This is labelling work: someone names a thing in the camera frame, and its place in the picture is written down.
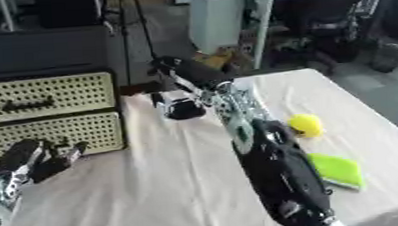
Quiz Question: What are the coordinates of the white desk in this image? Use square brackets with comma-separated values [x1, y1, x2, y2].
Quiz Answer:
[245, 0, 398, 71]

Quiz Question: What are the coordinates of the green flat sponge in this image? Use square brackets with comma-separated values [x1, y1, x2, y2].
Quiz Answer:
[305, 149, 368, 196]

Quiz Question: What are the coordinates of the brown cardboard box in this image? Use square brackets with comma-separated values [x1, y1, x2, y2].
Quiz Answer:
[191, 45, 242, 72]

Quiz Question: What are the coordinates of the white bin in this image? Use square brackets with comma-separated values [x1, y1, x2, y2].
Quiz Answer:
[185, 0, 251, 57]

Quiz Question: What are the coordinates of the black office chair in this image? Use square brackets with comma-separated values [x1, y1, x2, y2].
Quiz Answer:
[290, 0, 396, 67]

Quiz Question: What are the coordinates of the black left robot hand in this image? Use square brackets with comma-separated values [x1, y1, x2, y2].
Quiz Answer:
[0, 134, 93, 187]

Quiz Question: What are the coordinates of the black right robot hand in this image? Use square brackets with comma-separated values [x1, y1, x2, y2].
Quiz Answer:
[144, 50, 245, 123]

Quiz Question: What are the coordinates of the yellow round toy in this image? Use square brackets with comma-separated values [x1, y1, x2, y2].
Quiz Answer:
[284, 111, 327, 140]

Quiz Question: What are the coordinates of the black tripod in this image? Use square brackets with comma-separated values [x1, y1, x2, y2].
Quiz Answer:
[112, 0, 164, 89]

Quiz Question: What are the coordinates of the black drawer handle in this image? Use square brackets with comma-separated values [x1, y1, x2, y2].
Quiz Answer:
[0, 95, 58, 114]

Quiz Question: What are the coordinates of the pale pierced drawer, black handle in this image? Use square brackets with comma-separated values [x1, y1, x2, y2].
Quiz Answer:
[0, 70, 121, 125]

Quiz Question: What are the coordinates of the dark mesh waste basket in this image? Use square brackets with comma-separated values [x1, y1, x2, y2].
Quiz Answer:
[367, 39, 398, 75]

